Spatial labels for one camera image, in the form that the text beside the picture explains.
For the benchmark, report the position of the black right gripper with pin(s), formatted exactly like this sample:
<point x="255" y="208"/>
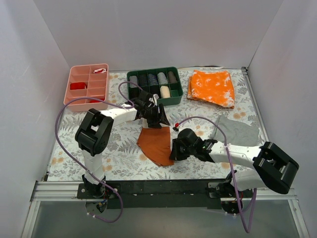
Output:
<point x="179" y="149"/>

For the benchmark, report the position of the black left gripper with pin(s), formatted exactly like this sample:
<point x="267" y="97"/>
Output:
<point x="155" y="116"/>

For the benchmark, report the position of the orange and cream underwear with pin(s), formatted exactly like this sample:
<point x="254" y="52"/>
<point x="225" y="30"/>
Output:
<point x="155" y="144"/>

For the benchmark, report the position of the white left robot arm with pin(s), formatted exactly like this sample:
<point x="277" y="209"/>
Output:
<point x="95" y="129"/>

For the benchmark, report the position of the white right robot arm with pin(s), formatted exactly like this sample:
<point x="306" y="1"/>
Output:
<point x="267" y="165"/>

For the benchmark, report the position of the red rolled underwear front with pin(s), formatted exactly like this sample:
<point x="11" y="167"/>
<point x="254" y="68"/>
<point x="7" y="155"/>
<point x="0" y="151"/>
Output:
<point x="96" y="101"/>

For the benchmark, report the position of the red white rolled underwear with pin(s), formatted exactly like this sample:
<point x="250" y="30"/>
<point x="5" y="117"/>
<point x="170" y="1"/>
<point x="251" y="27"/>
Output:
<point x="99" y="71"/>

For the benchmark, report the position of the cream rolled sock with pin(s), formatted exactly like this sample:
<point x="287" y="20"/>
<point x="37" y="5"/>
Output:
<point x="165" y="92"/>

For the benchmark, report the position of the black rolled sock front right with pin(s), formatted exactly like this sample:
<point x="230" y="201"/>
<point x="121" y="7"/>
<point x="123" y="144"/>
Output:
<point x="155" y="90"/>

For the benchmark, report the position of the black rolled sock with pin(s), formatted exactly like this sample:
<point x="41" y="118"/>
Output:
<point x="143" y="80"/>
<point x="155" y="90"/>
<point x="133" y="93"/>
<point x="145" y="91"/>

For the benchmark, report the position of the black rolled sock front middle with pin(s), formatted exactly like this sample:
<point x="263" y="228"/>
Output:
<point x="145" y="91"/>

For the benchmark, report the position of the black rolled sock front left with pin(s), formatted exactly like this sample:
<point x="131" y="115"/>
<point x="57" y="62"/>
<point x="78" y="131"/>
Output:
<point x="133" y="93"/>

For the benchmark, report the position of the green divided organiser box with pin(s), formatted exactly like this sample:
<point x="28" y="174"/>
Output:
<point x="176" y="90"/>

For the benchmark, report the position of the floral patterned table mat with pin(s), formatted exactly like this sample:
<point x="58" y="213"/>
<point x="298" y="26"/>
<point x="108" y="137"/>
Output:
<point x="123" y="159"/>

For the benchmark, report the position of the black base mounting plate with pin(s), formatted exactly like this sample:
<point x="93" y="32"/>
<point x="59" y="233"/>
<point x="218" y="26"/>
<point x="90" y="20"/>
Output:
<point x="176" y="193"/>

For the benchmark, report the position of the blue striped rolled sock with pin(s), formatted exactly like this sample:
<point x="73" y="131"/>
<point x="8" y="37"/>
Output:
<point x="152" y="79"/>

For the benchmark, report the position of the white grey striped sock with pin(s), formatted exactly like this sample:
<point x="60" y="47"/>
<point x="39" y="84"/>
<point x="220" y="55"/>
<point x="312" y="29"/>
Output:
<point x="162" y="79"/>

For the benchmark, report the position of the dark grey rolled sock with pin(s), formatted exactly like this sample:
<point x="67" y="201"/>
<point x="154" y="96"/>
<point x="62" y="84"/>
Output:
<point x="171" y="77"/>

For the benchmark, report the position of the grey striped rolled sock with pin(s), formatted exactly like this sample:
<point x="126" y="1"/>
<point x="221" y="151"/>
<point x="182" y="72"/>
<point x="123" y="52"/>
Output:
<point x="133" y="81"/>

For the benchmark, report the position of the grey folded cloth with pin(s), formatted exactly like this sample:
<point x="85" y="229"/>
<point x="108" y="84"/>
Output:
<point x="238" y="133"/>

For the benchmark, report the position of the orange white patterned cloth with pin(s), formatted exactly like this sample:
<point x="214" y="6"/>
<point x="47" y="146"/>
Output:
<point x="212" y="87"/>

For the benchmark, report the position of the pink divided organiser box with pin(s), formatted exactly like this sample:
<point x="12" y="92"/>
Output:
<point x="88" y="85"/>

